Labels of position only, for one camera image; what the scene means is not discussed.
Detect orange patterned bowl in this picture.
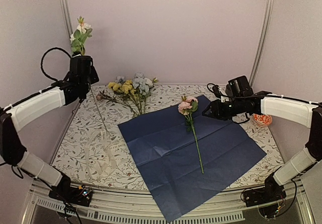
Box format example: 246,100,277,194
253,114,272,126

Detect floral patterned table mat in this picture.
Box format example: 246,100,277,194
52,86,284,191

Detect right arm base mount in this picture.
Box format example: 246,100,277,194
240,187,286,219

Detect aluminium frame post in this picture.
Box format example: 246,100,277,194
56,0,88,84
250,0,274,87

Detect blue hydrangea stem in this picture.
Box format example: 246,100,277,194
115,72,159,101

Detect pink rose stem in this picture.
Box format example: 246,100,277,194
178,96,204,174

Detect white pink flower stem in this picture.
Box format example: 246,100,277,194
70,16,99,100

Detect left aluminium frame post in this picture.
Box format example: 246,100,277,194
56,0,88,84

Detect left black braided cable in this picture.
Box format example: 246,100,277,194
40,47,73,84

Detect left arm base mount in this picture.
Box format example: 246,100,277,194
49,185,93,207

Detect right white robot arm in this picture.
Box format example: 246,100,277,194
202,76,321,202

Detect yellow flower stem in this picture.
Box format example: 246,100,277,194
108,80,146,117

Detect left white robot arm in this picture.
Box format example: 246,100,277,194
1,55,99,201

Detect dark pink bud stem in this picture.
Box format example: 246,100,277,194
96,90,139,117

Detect blue wrapping paper sheet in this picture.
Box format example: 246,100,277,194
118,96,266,222

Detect right aluminium frame post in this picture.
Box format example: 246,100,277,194
250,0,274,87

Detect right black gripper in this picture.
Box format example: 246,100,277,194
201,97,244,121

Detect front aluminium rail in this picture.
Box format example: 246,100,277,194
21,179,316,223

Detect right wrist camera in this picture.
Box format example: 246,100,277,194
212,85,230,103

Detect cream printed ribbon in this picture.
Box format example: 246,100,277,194
84,129,129,183

